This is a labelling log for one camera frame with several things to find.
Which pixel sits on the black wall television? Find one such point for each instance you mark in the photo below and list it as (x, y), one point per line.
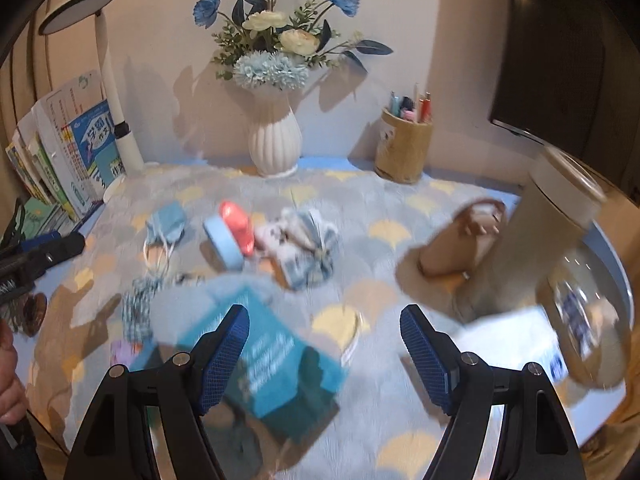
(565, 60)

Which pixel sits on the ribbed glass plate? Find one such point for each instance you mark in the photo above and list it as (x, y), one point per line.
(605, 340)

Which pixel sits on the white desk lamp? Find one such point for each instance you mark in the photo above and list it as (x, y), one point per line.
(112, 90)

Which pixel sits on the white printed packet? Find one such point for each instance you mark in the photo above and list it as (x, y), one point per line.
(510, 340)

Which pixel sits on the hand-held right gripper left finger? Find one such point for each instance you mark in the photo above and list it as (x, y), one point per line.
(226, 357)

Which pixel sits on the bamboo pen holder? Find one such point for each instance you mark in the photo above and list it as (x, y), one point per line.
(402, 152)

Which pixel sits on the blue white artificial flowers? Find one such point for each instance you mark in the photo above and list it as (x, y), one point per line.
(265, 67)

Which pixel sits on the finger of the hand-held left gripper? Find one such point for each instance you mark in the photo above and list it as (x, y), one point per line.
(45, 255)

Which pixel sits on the person's left hand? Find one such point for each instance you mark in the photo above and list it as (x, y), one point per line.
(9, 385)

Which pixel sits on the pink red packet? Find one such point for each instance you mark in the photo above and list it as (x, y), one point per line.
(240, 227)

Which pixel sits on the bunch of pens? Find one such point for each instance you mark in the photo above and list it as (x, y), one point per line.
(415, 107)

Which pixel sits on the lilac small item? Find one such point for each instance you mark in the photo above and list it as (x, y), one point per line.
(125, 355)

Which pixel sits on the brown fluffy scrunchie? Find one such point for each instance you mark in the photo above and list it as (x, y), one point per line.
(31, 312)

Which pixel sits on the white ribbed vase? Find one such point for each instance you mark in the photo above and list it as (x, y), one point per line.
(275, 145)

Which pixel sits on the checkered scrunchie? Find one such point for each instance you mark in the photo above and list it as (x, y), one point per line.
(140, 305)

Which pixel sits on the blue white bow scrunchie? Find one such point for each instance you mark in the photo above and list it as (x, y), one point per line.
(315, 245)

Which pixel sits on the row of books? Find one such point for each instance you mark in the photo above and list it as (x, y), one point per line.
(75, 150)

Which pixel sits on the light blue round case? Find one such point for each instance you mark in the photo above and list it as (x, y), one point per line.
(225, 242)

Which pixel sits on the light blue fluffy cloth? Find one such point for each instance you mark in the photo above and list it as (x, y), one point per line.
(190, 305)

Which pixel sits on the teal packet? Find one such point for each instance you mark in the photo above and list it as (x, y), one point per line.
(280, 365)

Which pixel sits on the blue face mask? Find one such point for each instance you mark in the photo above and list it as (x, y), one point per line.
(167, 221)

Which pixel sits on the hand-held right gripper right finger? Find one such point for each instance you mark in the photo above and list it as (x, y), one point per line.
(425, 357)

